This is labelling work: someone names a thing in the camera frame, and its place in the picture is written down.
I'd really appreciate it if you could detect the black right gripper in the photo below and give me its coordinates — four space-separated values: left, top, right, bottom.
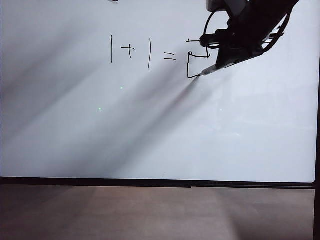
199 0 276 70

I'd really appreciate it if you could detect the white marker pen black tip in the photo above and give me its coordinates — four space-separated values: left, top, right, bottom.
199 65 219 77

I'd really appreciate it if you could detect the black looped cable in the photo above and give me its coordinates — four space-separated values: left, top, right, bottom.
202 10 222 48

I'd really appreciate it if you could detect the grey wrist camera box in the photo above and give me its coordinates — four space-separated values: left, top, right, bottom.
206 0 247 12

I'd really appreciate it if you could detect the white whiteboard with black frame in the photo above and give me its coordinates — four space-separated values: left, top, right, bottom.
0 0 320 240

